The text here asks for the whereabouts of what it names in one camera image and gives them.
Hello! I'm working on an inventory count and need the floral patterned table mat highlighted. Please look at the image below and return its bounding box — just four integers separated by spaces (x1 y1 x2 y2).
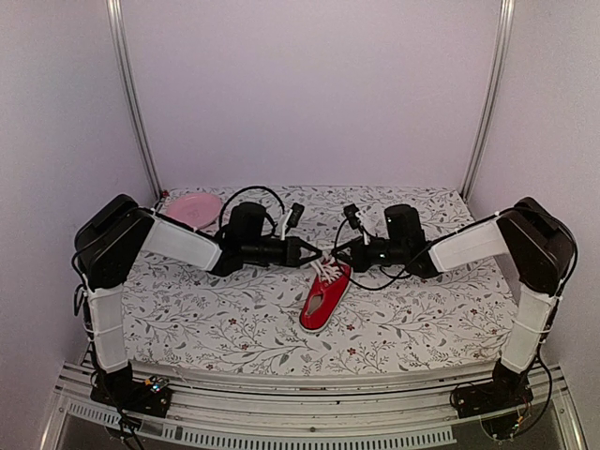
90 215 517 376

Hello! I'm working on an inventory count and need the pink plastic plate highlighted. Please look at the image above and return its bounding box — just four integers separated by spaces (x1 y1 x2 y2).
165 192 222 230

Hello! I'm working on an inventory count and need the right aluminium frame post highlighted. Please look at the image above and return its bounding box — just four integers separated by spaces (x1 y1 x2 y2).
459 0 516 203

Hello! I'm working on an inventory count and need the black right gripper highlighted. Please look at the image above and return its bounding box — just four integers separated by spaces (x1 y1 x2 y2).
331 236 407 274

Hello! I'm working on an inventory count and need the left camera black cable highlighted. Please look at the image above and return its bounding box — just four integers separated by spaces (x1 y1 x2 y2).
216 186 287 240

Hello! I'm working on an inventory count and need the left aluminium frame post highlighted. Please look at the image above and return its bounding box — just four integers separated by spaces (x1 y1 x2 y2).
106 0 163 200

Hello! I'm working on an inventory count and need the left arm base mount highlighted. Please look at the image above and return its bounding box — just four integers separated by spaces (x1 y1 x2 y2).
90 373 173 418

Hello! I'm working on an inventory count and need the front aluminium rail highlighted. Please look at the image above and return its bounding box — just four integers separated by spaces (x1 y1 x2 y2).
41 363 592 450

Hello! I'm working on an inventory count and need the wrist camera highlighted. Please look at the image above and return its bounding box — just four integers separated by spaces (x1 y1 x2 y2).
279 202 305 241
343 203 373 245

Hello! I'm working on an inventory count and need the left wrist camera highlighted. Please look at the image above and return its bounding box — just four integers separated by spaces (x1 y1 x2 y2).
279 202 305 241

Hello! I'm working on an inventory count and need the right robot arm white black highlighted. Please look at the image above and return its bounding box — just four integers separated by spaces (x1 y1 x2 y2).
332 197 578 374

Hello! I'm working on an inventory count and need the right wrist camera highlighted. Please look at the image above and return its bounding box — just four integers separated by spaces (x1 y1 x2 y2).
343 203 373 245

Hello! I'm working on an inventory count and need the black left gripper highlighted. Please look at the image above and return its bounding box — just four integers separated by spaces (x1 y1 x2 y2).
243 235 323 267

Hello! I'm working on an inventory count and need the aluminium frame post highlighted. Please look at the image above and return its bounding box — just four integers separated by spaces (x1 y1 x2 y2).
459 0 516 203
106 0 163 200

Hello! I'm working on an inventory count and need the red canvas sneaker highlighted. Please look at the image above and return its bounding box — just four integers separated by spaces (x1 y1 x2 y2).
299 256 352 333

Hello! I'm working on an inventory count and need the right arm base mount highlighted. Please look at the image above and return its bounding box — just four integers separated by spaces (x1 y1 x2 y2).
449 381 533 441

